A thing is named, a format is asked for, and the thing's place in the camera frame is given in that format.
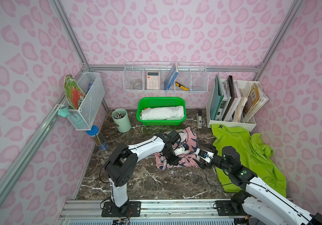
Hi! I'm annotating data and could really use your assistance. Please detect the pink shark print shorts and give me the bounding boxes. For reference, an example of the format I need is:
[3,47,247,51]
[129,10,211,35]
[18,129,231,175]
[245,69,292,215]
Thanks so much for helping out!
[154,127,199,171]

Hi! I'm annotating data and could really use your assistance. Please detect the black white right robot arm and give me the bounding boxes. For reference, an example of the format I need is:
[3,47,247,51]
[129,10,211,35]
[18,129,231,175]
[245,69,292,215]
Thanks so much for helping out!
[195,146,322,225]

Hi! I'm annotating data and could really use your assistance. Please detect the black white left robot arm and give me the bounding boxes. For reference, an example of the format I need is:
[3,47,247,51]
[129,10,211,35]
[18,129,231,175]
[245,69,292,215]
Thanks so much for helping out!
[103,130,180,212]

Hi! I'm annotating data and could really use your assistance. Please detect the white rolled cloth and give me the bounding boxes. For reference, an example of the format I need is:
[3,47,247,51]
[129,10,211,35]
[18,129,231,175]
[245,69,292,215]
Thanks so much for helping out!
[140,106,185,121]

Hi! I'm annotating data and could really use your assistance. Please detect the lime green garment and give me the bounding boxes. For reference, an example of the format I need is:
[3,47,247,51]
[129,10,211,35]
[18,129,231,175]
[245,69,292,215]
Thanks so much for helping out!
[212,124,287,197]

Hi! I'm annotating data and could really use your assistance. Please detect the black remote control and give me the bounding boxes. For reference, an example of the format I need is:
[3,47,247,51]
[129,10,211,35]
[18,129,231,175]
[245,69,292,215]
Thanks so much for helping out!
[197,109,202,129]

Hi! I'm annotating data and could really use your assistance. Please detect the green plastic basket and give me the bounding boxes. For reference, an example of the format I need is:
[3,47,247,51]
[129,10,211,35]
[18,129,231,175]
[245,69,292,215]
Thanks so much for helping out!
[136,97,186,126]

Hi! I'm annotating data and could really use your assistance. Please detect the yellow utility knife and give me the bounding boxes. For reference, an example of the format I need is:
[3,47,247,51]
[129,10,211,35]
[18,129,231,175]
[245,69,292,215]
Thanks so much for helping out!
[175,82,189,91]

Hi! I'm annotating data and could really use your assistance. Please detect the white file organizer rack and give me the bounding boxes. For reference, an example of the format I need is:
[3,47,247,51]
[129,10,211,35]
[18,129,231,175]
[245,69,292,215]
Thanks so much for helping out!
[206,75,265,131]

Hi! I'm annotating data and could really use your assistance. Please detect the mint green cup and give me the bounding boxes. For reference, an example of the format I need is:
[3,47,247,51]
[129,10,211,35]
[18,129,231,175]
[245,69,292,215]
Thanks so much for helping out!
[111,108,131,133]

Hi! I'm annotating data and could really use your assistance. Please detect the dark green folder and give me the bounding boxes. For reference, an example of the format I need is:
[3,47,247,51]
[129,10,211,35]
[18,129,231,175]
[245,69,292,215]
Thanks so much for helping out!
[210,75,224,120]

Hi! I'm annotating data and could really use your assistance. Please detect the blue book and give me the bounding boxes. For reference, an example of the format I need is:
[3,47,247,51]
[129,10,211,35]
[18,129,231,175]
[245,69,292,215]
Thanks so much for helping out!
[164,62,179,91]

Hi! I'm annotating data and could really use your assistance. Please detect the small glass dish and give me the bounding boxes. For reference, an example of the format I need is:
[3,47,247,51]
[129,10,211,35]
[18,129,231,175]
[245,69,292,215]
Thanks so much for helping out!
[132,80,143,90]

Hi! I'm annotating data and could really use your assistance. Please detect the pink calculator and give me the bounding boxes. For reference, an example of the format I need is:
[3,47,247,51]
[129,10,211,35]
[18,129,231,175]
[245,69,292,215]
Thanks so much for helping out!
[146,71,160,91]

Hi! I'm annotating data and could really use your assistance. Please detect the brown paper envelopes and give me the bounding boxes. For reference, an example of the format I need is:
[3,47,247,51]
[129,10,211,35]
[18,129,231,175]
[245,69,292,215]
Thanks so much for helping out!
[243,83,269,122]

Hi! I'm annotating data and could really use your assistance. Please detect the blue lid pencil jar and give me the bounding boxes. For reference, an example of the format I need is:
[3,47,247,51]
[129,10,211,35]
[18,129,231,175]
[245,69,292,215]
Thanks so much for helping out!
[87,125,109,151]

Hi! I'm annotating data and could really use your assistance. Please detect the green red paper packet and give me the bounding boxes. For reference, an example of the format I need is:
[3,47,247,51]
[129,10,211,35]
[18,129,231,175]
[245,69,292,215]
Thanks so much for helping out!
[64,75,86,110]

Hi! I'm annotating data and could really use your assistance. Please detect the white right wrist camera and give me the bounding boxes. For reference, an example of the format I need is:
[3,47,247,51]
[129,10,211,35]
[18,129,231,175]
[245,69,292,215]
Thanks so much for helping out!
[195,149,215,164]

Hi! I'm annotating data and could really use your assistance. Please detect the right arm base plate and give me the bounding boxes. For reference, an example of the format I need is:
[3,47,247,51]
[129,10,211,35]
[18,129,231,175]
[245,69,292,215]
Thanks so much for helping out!
[213,200,248,217]

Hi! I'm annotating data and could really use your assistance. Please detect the clear wire wall shelf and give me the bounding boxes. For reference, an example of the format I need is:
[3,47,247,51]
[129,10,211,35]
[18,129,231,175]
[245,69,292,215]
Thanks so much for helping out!
[123,61,208,93]

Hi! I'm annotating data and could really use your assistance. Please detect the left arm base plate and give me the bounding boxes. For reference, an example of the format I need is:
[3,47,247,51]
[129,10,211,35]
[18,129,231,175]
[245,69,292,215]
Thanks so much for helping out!
[101,201,141,217]

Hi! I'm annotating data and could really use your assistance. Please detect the white mesh wall basket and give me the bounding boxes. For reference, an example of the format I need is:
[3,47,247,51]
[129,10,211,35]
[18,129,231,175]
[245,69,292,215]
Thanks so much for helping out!
[65,72,105,131]

